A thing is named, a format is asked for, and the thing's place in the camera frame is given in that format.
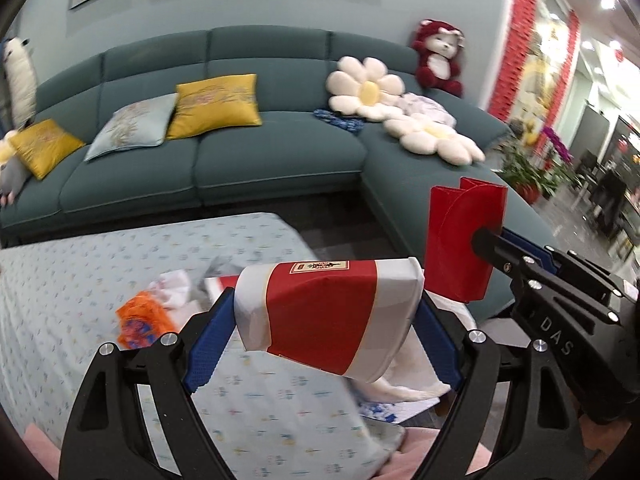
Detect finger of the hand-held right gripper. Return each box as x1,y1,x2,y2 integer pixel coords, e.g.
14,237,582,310
501,226,636,307
470,228,551,287

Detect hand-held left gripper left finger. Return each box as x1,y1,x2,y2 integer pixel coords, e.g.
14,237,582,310
59,287,238,480

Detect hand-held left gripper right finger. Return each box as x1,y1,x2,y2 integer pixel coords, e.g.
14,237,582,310
412,290,586,480

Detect white socks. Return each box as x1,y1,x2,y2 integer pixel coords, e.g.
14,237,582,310
147,270,201,311

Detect red and white packet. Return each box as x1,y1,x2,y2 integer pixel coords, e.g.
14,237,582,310
205,275,241,306

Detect orange plastic bag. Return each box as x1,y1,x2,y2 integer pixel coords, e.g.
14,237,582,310
116,290,182,351

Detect green potted plant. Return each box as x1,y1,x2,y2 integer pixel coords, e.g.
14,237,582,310
495,140,561,206

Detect grey cloth pouch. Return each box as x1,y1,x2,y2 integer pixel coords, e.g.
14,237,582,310
202,255,246,281

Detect blue white printed sheet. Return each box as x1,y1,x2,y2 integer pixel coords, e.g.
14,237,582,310
359,399,402,423

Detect pink fluffy rug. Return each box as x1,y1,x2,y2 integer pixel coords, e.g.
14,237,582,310
25,422,496,480

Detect purple orchid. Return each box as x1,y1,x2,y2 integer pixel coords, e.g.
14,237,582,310
542,127,573,166

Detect white flower cushion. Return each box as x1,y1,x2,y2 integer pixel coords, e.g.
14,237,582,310
326,56,405,122
382,114,485,166

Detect floral printed table cloth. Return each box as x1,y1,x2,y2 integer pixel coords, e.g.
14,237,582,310
0,212,406,466

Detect white crumpled clothing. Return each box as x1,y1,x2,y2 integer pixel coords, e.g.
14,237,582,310
397,92,457,126

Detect teal corner sofa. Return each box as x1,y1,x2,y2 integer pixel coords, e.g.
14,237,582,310
0,26,556,321

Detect red plush bear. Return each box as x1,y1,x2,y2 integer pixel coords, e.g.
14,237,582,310
411,18,467,97

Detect blue patterned cloth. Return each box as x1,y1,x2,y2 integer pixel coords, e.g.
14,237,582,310
314,108,368,133

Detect light blue embroidered cushion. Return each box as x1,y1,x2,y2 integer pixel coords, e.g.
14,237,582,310
84,92,178,163

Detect large yellow embroidered cushion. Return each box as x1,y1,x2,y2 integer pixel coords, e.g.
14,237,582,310
166,74,263,140

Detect small yellow embroidered cushion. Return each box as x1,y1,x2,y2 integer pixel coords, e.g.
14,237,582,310
10,119,87,181

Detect grey plush toy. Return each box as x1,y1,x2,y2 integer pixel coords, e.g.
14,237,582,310
0,157,32,207

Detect white plush toy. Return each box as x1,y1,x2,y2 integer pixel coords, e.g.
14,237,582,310
2,37,38,128

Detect red paper wall decoration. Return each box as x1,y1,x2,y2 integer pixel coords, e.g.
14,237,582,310
487,0,538,123

